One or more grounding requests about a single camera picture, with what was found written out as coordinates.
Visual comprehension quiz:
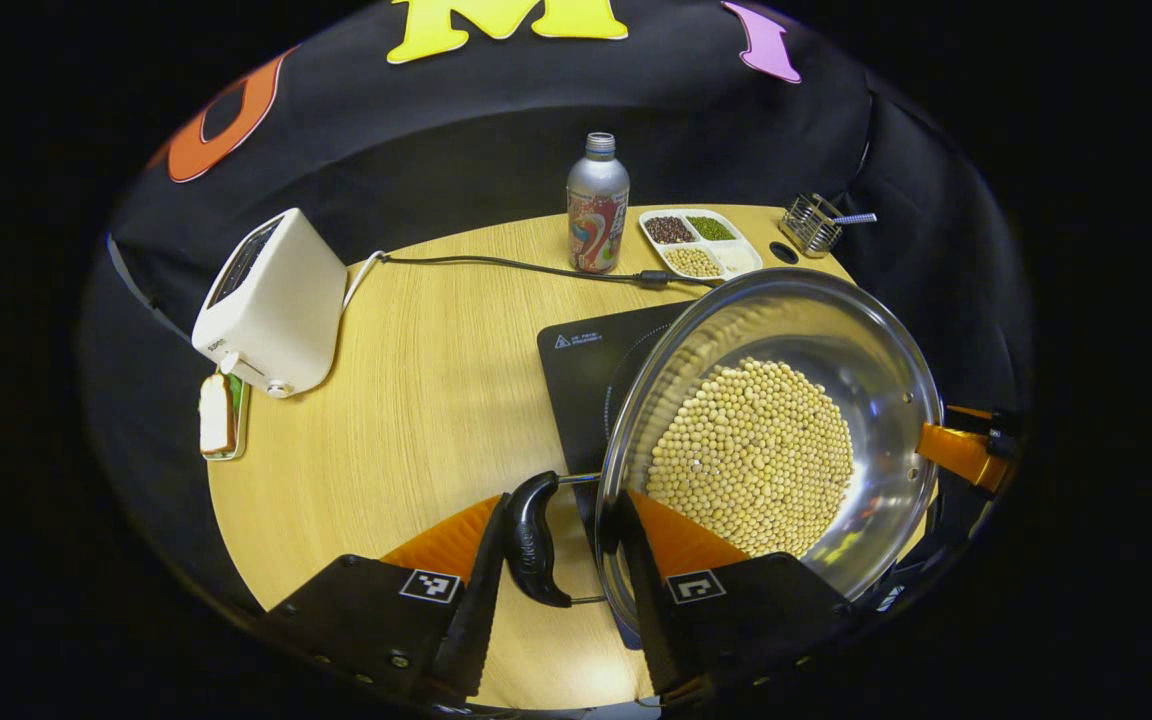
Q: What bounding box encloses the green plate with bread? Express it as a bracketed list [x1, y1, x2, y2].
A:
[198, 372, 252, 462]

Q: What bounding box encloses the white power cable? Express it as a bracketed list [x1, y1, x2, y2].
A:
[341, 250, 384, 313]

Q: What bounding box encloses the stainless steel pot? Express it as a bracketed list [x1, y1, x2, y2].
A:
[502, 267, 945, 641]

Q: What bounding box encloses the silver drink bottle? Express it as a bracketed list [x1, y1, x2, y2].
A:
[566, 132, 631, 275]

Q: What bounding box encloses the black power cable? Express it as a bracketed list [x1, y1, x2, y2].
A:
[379, 253, 727, 291]

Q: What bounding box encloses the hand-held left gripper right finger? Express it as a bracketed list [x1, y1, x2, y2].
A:
[616, 488, 852, 706]

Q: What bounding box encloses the black induction cooktop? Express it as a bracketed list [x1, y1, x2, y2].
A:
[536, 298, 702, 651]

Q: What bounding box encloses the white divided bean tray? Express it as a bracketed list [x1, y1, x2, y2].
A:
[638, 208, 765, 281]

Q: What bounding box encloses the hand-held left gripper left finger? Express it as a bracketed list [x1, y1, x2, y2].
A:
[261, 492, 513, 706]

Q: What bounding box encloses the wire utensil holder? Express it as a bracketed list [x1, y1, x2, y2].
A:
[779, 193, 845, 259]

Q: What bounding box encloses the white toaster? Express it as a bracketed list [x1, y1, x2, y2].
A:
[191, 207, 349, 400]

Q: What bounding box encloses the pile of soybeans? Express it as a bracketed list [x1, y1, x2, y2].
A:
[644, 357, 855, 559]

